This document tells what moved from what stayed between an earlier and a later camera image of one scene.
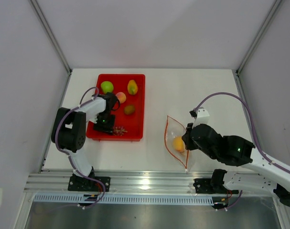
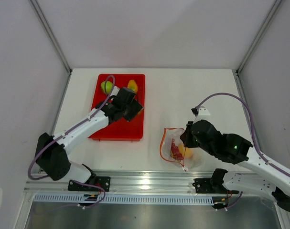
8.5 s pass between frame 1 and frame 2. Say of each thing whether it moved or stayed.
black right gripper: stayed
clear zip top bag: moved
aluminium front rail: stayed
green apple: stayed
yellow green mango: stayed
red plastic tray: stayed
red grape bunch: moved
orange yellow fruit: moved
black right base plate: stayed
